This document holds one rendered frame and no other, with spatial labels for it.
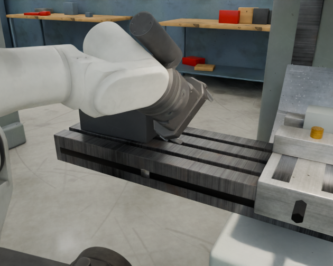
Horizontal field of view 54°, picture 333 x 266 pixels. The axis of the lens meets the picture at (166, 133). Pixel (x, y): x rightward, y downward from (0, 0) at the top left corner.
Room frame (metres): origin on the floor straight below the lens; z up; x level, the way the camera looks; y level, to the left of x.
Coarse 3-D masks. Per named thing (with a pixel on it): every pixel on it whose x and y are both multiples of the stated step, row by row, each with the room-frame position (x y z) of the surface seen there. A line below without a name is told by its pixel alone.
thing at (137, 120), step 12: (84, 120) 0.86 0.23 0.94; (96, 120) 0.84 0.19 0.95; (108, 120) 0.82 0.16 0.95; (120, 120) 0.80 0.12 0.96; (132, 120) 0.79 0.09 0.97; (144, 120) 0.77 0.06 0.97; (108, 132) 0.82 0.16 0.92; (120, 132) 0.80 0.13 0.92; (132, 132) 0.79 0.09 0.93; (144, 132) 0.77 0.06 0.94
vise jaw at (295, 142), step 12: (276, 132) 0.59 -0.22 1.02; (288, 132) 0.59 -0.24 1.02; (300, 132) 0.59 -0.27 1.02; (324, 132) 0.59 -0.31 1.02; (276, 144) 0.58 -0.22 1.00; (288, 144) 0.57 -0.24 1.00; (300, 144) 0.56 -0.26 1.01; (312, 144) 0.55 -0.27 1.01; (324, 144) 0.54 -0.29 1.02; (300, 156) 0.56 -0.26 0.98; (312, 156) 0.55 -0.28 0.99; (324, 156) 0.54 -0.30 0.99
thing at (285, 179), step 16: (288, 112) 0.71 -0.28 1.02; (272, 160) 0.55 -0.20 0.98; (288, 160) 0.55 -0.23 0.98; (304, 160) 0.55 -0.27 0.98; (272, 176) 0.49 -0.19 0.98; (288, 176) 0.49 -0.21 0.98; (304, 176) 0.49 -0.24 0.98; (320, 176) 0.49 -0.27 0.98; (256, 192) 0.48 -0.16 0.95; (272, 192) 0.47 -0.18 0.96; (288, 192) 0.45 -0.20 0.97; (304, 192) 0.44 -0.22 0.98; (320, 192) 0.44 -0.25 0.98; (256, 208) 0.48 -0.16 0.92; (272, 208) 0.46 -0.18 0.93; (288, 208) 0.45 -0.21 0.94; (320, 208) 0.43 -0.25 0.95; (304, 224) 0.44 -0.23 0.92; (320, 224) 0.43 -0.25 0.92
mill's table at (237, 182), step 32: (192, 128) 0.87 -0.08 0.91; (64, 160) 0.82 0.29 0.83; (96, 160) 0.76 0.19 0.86; (128, 160) 0.71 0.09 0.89; (160, 160) 0.68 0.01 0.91; (192, 160) 0.68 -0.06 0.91; (224, 160) 0.68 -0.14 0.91; (256, 160) 0.69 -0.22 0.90; (192, 192) 0.63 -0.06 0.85; (224, 192) 0.60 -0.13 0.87; (288, 224) 0.53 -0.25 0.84
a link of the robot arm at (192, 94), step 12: (180, 84) 0.48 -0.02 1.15; (192, 84) 0.57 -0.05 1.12; (204, 84) 0.58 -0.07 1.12; (180, 96) 0.48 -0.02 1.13; (192, 96) 0.54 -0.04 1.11; (204, 96) 0.56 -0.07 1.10; (168, 108) 0.46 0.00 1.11; (180, 108) 0.48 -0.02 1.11; (192, 108) 0.55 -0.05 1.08; (156, 120) 0.50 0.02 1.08; (168, 120) 0.51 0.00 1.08; (180, 120) 0.53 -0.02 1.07; (156, 132) 0.56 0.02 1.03; (168, 132) 0.54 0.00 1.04; (180, 132) 0.54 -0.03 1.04
